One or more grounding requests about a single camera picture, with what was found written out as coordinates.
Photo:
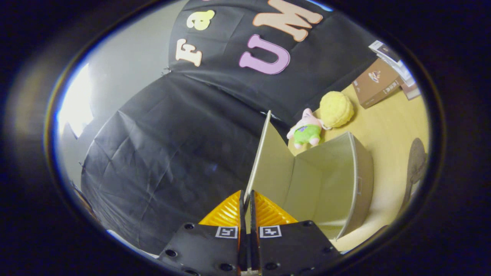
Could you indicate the pink star plush toy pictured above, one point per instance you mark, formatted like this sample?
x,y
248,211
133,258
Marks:
x,y
307,130

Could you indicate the beige storage box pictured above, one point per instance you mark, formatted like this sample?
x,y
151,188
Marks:
x,y
326,180

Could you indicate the brown book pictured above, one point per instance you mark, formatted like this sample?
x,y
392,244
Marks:
x,y
376,82

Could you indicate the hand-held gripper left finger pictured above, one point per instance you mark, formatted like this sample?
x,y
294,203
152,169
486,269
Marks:
x,y
209,245

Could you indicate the white portrait cover book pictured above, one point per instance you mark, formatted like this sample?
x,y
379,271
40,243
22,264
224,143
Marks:
x,y
385,50

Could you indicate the stack of white books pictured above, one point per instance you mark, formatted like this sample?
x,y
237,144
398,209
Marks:
x,y
404,76

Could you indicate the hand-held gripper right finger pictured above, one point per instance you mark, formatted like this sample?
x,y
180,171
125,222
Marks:
x,y
291,245

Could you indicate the brown shoe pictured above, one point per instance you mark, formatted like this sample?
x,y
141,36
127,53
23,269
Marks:
x,y
416,165

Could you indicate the black backdrop cloth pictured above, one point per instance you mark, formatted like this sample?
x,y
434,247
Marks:
x,y
153,153

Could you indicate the round yellow plush toy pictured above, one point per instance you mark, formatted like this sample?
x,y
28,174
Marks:
x,y
336,109

